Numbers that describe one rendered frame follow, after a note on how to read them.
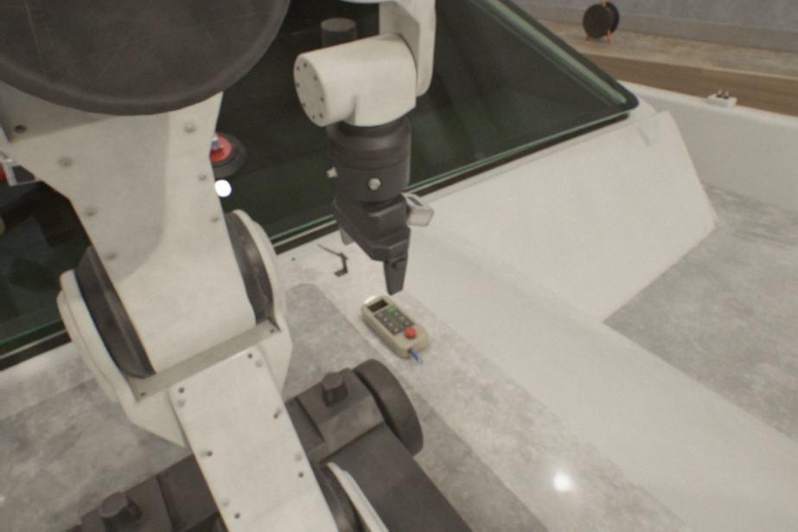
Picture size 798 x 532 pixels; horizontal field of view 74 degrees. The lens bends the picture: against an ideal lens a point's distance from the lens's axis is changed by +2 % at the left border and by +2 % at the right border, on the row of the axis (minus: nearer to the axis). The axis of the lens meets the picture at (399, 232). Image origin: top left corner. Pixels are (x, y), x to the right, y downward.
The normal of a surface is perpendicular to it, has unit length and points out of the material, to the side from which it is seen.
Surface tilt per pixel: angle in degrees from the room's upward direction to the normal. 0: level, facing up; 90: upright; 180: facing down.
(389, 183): 101
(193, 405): 60
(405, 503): 0
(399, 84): 97
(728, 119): 90
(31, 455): 0
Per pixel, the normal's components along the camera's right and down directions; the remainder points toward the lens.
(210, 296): 0.55, 0.34
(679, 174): 0.49, -0.15
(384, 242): 0.02, -0.74
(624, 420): 0.02, -0.88
